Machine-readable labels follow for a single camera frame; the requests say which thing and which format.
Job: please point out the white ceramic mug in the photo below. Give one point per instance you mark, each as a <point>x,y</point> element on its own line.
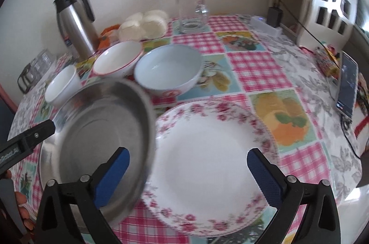
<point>62,85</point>

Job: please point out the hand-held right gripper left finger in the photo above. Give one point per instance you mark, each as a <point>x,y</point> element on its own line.
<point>115,172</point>

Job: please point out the printed checkered tablecloth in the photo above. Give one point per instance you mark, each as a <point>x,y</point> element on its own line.
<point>250,65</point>

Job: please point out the orange snack packet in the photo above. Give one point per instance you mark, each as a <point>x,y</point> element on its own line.
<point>108,40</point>

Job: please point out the person's left hand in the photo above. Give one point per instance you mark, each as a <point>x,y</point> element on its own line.
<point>23,203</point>

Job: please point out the red rimmed white bowl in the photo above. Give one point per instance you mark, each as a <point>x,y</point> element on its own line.
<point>118,58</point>

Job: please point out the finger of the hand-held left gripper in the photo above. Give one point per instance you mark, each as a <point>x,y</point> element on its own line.
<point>40,133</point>

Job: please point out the white power strip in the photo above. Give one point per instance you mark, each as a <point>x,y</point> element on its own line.
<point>259,23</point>

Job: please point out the red striped cloth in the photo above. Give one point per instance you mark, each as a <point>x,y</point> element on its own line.
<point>361,120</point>

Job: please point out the smartphone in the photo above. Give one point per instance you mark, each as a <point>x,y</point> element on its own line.
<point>347,82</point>

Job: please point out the black charger plug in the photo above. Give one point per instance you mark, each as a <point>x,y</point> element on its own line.
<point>274,16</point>

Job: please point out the colourful snack packet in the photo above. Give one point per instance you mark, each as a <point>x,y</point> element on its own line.
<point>327,62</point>

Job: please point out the steel thermos jug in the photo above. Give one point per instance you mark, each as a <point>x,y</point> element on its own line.
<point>76,27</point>

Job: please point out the pale blue bowl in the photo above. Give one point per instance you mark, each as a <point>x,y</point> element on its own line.
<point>167,65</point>

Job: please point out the pink tube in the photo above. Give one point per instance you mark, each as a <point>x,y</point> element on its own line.
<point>7,97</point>

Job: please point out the clear glass tumbler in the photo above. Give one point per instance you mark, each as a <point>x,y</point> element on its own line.
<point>184,19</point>

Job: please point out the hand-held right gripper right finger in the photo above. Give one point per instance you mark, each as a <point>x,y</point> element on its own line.
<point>262,172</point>

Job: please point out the floral rimmed white plate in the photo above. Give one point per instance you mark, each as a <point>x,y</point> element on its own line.
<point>207,157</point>

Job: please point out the steel plate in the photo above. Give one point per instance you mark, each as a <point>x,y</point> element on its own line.
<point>47,163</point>
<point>101,123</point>

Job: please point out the clear drinking glass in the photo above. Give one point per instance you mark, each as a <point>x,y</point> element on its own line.
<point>44,61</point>

